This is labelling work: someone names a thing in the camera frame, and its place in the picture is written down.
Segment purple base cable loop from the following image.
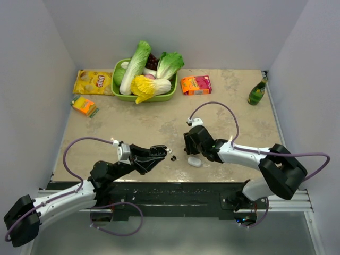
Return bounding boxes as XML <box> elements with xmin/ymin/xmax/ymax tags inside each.
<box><xmin>89</xmin><ymin>201</ymin><xmax>144</xmax><ymax>236</ymax></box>

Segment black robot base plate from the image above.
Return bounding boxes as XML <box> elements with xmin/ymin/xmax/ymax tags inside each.
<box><xmin>96</xmin><ymin>182</ymin><xmax>257</xmax><ymax>225</ymax></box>

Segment pink onion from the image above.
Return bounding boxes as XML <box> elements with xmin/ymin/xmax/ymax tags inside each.
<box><xmin>144</xmin><ymin>74</ymin><xmax>155</xmax><ymax>80</ymax></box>

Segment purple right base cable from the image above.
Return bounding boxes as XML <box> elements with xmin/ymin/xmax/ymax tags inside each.
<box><xmin>237</xmin><ymin>196</ymin><xmax>269</xmax><ymax>229</ymax></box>

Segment black earbud charging case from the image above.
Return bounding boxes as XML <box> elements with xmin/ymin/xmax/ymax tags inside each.
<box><xmin>150</xmin><ymin>144</ymin><xmax>168</xmax><ymax>158</ymax></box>

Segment orange yellow sponge pack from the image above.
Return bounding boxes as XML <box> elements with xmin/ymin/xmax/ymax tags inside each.
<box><xmin>70</xmin><ymin>95</ymin><xmax>99</xmax><ymax>118</ymax></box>

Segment dark red grapes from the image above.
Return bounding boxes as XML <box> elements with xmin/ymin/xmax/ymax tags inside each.
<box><xmin>145</xmin><ymin>53</ymin><xmax>159</xmax><ymax>71</ymax></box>

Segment green leaf lettuce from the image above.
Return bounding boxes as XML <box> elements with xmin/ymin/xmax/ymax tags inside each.
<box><xmin>156</xmin><ymin>52</ymin><xmax>184</xmax><ymax>80</ymax></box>

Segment yellow Lays chips bag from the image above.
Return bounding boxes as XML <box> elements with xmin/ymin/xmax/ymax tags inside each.
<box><xmin>73</xmin><ymin>70</ymin><xmax>114</xmax><ymax>96</ymax></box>

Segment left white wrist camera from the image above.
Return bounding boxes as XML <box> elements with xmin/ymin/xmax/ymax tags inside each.
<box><xmin>113</xmin><ymin>140</ymin><xmax>131</xmax><ymax>162</ymax></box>

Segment green napa cabbage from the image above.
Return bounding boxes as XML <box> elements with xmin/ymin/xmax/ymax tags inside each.
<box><xmin>120</xmin><ymin>40</ymin><xmax>151</xmax><ymax>95</ymax></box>

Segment green plastic basin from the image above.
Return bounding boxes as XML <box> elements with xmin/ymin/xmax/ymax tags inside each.
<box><xmin>111</xmin><ymin>61</ymin><xmax>177</xmax><ymax>104</ymax></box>

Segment white radish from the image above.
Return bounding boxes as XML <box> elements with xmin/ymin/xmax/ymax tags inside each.
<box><xmin>121</xmin><ymin>61</ymin><xmax>157</xmax><ymax>77</ymax></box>

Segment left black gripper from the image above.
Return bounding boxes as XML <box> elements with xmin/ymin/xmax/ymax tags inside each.
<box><xmin>109</xmin><ymin>143</ymin><xmax>164</xmax><ymax>182</ymax></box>

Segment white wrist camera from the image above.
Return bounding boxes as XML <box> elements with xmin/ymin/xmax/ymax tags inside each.
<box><xmin>113</xmin><ymin>140</ymin><xmax>131</xmax><ymax>162</ymax></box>
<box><xmin>186</xmin><ymin>117</ymin><xmax>203</xmax><ymax>127</ymax></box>

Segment round green cabbage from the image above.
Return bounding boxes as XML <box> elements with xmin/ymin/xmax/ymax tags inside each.
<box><xmin>113</xmin><ymin>67</ymin><xmax>126</xmax><ymax>86</ymax></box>

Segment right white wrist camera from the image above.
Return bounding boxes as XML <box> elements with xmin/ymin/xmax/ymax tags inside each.
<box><xmin>186</xmin><ymin>117</ymin><xmax>203</xmax><ymax>127</ymax></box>

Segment yellow napa cabbage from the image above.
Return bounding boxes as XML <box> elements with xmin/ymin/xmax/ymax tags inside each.
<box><xmin>131</xmin><ymin>75</ymin><xmax>172</xmax><ymax>104</ymax></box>

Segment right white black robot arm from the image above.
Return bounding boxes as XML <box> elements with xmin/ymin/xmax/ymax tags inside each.
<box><xmin>184</xmin><ymin>125</ymin><xmax>307</xmax><ymax>209</ymax></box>

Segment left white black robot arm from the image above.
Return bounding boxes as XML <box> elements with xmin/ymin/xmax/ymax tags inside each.
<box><xmin>4</xmin><ymin>143</ymin><xmax>167</xmax><ymax>247</ymax></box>

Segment green glass bottle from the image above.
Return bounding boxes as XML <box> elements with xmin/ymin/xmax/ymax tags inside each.
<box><xmin>248</xmin><ymin>76</ymin><xmax>268</xmax><ymax>105</ymax></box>

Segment orange pink snack box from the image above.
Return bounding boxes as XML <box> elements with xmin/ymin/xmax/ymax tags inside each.
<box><xmin>180</xmin><ymin>75</ymin><xmax>212</xmax><ymax>96</ymax></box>

